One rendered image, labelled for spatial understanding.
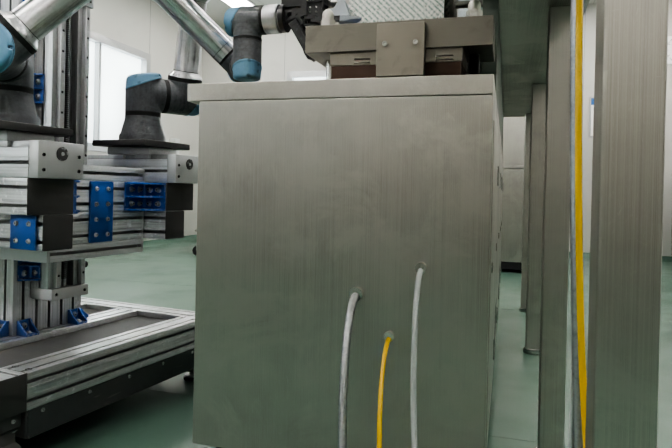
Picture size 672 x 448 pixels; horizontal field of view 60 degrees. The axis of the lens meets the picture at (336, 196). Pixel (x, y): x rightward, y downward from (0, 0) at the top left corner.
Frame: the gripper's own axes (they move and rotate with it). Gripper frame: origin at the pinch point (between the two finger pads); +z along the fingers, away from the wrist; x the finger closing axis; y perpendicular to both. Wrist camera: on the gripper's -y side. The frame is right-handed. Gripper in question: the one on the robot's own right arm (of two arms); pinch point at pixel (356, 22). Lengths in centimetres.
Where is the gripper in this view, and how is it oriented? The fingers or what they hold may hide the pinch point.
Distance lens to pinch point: 152.7
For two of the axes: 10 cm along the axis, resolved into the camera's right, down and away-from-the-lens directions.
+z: 9.6, 0.2, -2.8
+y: 0.2, -10.0, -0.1
